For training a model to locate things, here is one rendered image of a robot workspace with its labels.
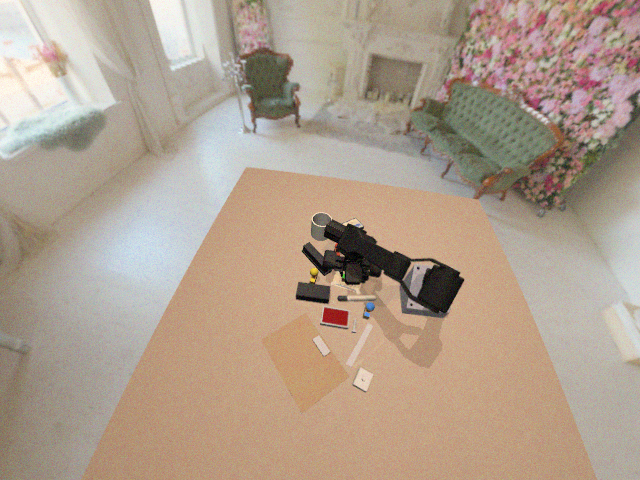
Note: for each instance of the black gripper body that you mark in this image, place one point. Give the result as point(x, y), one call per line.
point(330, 261)

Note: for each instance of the cream inspection card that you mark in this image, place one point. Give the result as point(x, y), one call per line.
point(337, 282)

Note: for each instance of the grey cup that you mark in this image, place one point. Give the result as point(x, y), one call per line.
point(318, 224)

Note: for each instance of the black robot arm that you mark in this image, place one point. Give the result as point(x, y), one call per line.
point(439, 287)

